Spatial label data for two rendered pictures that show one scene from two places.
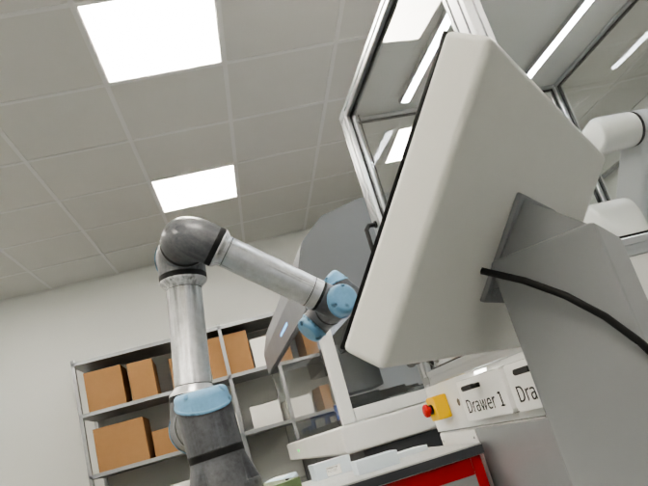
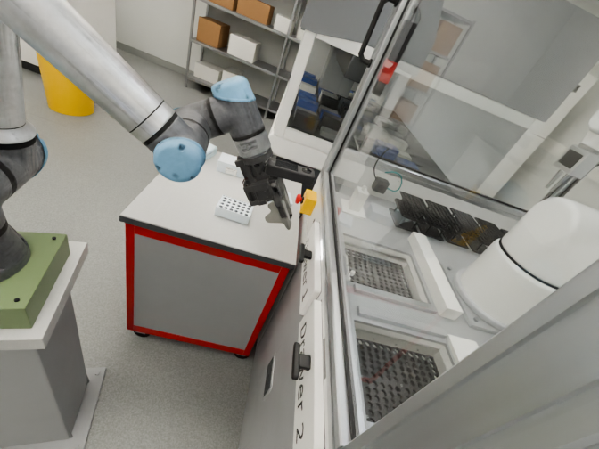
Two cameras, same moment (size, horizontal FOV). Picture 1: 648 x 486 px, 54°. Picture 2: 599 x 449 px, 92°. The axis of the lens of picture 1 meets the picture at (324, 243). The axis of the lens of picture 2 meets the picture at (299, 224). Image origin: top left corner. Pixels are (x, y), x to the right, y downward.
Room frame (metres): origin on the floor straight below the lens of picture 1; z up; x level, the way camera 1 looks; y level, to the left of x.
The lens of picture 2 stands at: (1.09, -0.25, 1.43)
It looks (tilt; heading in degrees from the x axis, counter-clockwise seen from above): 35 degrees down; 3
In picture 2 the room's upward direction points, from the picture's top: 24 degrees clockwise
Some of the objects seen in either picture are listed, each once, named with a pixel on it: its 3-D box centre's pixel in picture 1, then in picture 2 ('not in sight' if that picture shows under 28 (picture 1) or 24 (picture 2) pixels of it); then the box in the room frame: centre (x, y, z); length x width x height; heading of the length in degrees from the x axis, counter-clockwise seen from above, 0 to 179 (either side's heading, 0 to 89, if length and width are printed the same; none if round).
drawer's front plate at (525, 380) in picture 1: (543, 380); (308, 371); (1.43, -0.37, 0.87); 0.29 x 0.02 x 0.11; 14
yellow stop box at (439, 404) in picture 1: (438, 407); (307, 201); (2.05, -0.20, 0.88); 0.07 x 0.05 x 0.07; 14
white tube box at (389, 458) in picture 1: (375, 462); (234, 209); (1.93, 0.04, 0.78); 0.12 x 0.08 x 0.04; 102
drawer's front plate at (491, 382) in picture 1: (485, 395); (310, 264); (1.73, -0.29, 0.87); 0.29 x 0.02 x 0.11; 14
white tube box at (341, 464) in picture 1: (330, 468); (233, 165); (2.21, 0.19, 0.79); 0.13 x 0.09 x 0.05; 107
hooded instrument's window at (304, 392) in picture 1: (398, 364); (369, 89); (3.48, -0.20, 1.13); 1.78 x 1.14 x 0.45; 14
